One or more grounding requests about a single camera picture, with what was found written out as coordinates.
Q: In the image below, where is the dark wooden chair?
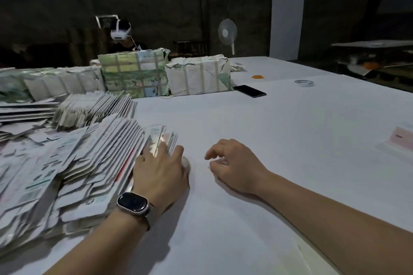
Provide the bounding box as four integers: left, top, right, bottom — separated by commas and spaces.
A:
173, 41, 207, 56

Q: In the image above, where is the black smartphone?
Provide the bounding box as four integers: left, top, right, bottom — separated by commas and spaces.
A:
234, 85, 267, 98

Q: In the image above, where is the stack of finished cartons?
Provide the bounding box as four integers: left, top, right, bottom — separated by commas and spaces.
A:
387, 125, 413, 153

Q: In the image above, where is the white head-mounted camera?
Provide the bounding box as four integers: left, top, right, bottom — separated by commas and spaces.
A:
96, 15, 133, 41

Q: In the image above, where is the white strapped wrapped bundle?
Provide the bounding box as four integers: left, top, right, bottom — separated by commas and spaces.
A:
165, 54, 232, 96

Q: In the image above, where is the person's right forearm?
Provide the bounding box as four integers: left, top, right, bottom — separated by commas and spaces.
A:
255, 171, 413, 275

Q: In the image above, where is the cluttered side table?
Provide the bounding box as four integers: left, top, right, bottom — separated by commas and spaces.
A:
331, 40, 413, 89

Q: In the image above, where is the row of white wrapped bundles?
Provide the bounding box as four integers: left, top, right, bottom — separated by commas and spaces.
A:
0, 65, 105, 104

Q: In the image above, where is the person's right hand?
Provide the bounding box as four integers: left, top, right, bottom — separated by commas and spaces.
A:
204, 139, 272, 196

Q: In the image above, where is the grey band wristwatch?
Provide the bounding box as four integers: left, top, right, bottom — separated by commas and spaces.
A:
116, 191, 154, 230

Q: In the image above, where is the white standing fan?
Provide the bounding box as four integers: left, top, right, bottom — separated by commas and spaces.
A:
217, 18, 238, 56

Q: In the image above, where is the person's left hand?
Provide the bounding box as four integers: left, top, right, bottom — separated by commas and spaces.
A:
132, 141, 191, 217

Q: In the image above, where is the pile of cartons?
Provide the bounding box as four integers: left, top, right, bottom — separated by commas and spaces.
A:
0, 113, 178, 256

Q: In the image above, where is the white board panel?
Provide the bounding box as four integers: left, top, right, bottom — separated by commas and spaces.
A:
269, 0, 306, 61

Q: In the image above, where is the fanned stack of white cartons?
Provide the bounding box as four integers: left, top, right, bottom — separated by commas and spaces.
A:
52, 91, 138, 131

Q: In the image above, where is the person's left forearm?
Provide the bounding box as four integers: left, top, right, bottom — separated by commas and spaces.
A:
45, 210, 152, 275

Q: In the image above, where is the green printed wrapped bundle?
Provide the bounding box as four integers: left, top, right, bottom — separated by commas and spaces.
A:
97, 49, 172, 98

